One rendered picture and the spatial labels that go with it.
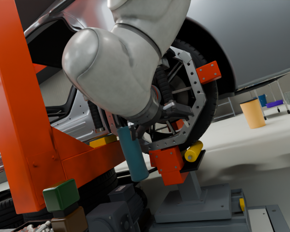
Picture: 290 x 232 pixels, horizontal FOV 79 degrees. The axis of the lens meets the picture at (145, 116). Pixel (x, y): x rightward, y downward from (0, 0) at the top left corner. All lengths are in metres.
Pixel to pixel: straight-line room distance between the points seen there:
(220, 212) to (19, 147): 0.93
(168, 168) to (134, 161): 0.18
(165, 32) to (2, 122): 0.81
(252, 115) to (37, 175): 3.89
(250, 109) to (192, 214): 3.36
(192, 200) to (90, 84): 0.97
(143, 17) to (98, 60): 0.11
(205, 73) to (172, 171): 0.48
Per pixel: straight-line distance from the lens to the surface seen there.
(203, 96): 0.83
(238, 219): 1.05
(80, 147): 1.07
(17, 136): 0.89
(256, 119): 4.22
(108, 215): 0.89
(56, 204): 0.34
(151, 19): 0.31
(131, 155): 0.84
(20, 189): 0.95
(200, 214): 1.04
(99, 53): 0.24
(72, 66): 0.26
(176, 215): 1.08
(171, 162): 0.90
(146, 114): 0.36
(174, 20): 0.34
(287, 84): 8.99
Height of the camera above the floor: 0.70
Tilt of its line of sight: 4 degrees up
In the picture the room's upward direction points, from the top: 18 degrees counter-clockwise
